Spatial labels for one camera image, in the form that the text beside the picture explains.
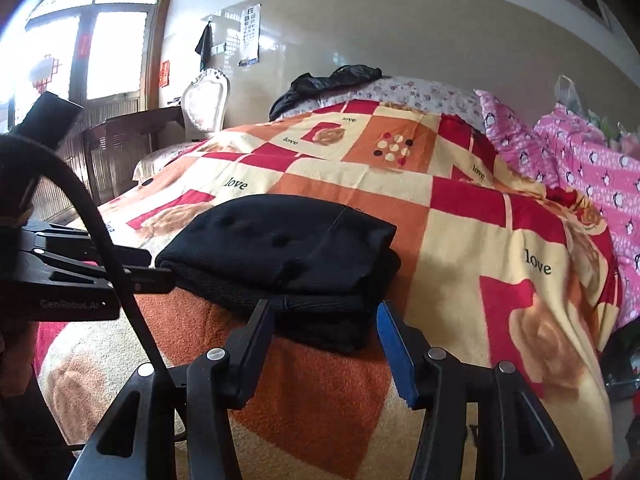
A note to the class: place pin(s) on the black jacket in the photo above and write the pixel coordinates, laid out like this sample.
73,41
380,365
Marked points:
325,85

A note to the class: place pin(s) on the pink penguin quilt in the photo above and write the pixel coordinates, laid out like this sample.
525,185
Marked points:
595,175

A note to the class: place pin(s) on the floral bed sheet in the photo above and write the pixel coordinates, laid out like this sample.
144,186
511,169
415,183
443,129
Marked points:
425,95

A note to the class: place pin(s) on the pink penguin pillow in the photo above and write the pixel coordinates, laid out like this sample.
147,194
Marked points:
515,135

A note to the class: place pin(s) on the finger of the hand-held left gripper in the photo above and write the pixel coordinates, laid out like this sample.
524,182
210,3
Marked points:
150,280
90,250

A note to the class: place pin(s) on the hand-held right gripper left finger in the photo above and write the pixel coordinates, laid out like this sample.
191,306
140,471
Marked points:
255,340

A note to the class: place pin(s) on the dark wooden desk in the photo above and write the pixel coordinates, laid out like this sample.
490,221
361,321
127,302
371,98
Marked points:
125,150

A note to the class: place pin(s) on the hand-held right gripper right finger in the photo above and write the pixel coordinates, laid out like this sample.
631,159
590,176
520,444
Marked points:
395,355

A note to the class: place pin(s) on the red paper window strip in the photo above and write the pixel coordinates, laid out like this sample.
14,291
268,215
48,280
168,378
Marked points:
83,45

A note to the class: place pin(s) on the person's left forearm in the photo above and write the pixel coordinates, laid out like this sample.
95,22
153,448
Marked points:
17,360

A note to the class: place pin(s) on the wooden frame window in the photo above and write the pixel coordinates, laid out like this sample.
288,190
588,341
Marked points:
85,40

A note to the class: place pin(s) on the red orange printed blanket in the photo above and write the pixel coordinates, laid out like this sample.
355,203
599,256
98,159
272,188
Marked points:
450,220

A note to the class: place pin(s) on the black pants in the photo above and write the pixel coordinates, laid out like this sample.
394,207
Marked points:
290,245

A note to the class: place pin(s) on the white chair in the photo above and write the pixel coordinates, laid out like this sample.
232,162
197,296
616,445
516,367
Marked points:
205,105

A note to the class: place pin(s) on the black wheeled rack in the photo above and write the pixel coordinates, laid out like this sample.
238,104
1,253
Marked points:
620,360

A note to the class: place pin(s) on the red paper wall sticker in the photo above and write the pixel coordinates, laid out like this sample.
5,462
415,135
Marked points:
165,74

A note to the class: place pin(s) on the green plastic bag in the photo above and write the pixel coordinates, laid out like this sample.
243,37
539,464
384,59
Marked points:
607,127

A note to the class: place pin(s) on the clear plastic bag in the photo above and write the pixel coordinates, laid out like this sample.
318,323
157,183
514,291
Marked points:
567,92

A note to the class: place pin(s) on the red lattice window decoration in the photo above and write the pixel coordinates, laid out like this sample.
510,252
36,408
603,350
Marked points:
45,69

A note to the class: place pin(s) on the hanging dark cloth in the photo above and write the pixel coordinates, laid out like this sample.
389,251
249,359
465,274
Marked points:
204,45

